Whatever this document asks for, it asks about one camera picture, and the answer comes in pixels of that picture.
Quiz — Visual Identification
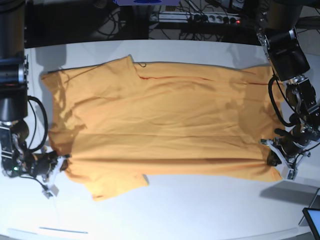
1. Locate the white power strip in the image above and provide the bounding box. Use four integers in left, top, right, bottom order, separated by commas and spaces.
149, 11, 242, 26

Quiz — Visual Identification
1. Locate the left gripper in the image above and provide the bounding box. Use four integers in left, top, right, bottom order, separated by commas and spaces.
259, 127, 320, 180

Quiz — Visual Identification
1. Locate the yellow T-shirt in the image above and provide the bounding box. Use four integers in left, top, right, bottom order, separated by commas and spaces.
41, 56, 282, 201

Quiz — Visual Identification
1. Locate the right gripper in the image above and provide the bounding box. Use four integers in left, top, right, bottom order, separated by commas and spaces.
27, 151, 71, 199

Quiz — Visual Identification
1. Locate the white label strip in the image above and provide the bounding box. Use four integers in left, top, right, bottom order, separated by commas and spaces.
39, 226, 88, 234

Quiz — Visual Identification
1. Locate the tablet screen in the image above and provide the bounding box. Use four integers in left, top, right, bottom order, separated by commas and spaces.
302, 207, 320, 240

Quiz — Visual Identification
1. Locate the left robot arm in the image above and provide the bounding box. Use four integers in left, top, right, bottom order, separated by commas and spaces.
256, 0, 320, 180

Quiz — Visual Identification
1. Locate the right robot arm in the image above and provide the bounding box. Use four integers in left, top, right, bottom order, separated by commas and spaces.
0, 0, 70, 199

